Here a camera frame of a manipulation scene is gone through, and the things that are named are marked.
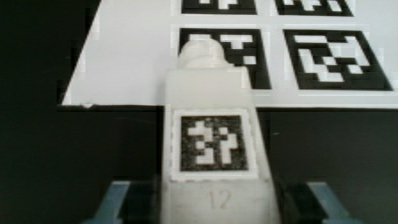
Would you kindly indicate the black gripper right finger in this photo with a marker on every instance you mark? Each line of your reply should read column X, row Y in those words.
column 309, row 205

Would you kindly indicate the white table leg tag 12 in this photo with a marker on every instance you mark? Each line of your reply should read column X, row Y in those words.
column 216, row 184

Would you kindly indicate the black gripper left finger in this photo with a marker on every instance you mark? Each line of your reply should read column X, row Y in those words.
column 128, row 206

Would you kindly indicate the white marker tag sheet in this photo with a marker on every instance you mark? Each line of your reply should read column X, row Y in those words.
column 316, row 46

